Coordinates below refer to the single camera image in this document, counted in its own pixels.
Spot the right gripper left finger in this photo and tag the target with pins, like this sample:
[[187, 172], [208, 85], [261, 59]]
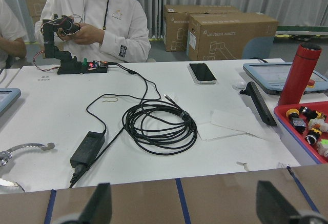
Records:
[[99, 207]]

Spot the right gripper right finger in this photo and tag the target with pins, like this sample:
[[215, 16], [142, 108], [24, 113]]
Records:
[[271, 205]]

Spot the black power adapter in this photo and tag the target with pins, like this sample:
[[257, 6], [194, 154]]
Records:
[[88, 149]]

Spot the black pendant stand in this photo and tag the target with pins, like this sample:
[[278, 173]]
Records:
[[263, 111]]

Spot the red parts bin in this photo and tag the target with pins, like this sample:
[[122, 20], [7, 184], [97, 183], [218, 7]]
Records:
[[304, 153]]

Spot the white paper sheet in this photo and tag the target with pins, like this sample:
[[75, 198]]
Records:
[[237, 122]]

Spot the black smartphone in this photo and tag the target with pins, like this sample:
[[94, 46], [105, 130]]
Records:
[[201, 74]]

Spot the red bottle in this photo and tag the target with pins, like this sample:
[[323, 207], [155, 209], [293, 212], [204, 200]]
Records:
[[302, 67]]

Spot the front cardboard box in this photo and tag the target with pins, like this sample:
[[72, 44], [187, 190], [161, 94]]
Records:
[[230, 36]]

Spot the cardboard box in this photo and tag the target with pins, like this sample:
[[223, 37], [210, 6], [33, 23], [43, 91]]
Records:
[[230, 36], [176, 22]]

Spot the small black desktop robot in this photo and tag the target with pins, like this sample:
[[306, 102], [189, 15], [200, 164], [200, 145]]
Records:
[[68, 63]]

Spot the rear cardboard box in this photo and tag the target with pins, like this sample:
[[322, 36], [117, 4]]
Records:
[[176, 22]]

